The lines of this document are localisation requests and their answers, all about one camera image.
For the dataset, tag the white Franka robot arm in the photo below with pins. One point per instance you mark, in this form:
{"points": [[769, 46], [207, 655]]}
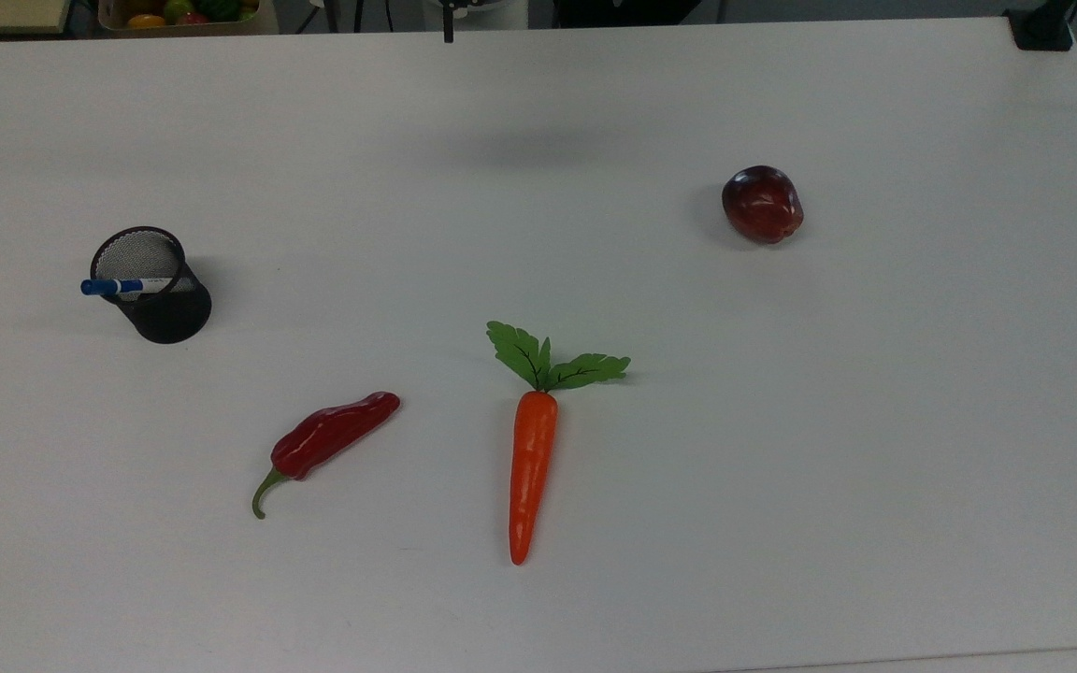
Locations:
{"points": [[501, 8]]}

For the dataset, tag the green toy fruit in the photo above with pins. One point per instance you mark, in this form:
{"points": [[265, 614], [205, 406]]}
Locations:
{"points": [[178, 8]]}

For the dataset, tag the blue and white marker pen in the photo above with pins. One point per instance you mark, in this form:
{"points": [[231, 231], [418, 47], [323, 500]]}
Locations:
{"points": [[118, 286]]}

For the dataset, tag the orange carrot toy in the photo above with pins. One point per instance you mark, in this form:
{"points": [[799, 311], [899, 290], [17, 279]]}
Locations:
{"points": [[533, 458]]}

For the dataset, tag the black table clamp mount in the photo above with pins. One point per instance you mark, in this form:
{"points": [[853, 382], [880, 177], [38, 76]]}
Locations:
{"points": [[1041, 28]]}

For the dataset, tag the red chili pepper toy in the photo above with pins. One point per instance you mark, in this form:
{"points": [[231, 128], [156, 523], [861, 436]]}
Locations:
{"points": [[333, 435]]}

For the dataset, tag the dark red apple toy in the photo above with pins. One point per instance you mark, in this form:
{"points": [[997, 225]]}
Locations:
{"points": [[763, 206]]}

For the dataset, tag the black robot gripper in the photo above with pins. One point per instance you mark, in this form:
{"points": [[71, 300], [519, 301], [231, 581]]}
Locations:
{"points": [[460, 5]]}

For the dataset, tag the black mesh pen holder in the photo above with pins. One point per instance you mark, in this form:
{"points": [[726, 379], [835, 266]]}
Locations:
{"points": [[169, 318]]}

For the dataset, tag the yellow toy fruit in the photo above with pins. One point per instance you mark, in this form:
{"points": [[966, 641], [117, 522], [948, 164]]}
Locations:
{"points": [[146, 21]]}

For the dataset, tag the beige flat board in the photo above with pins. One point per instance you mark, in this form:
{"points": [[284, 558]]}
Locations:
{"points": [[1, 14]]}

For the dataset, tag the cardboard box of toy fruit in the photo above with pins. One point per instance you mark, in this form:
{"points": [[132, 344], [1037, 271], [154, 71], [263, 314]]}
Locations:
{"points": [[249, 23]]}

